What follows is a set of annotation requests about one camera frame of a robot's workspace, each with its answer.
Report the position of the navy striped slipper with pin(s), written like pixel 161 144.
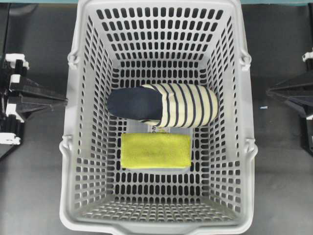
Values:
pixel 165 105

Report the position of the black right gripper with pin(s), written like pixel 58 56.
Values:
pixel 298 94

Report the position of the yellow cloth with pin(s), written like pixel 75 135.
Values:
pixel 155 150

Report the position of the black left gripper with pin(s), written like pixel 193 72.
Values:
pixel 19 96

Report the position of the grey plastic shopping basket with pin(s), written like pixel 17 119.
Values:
pixel 129 43

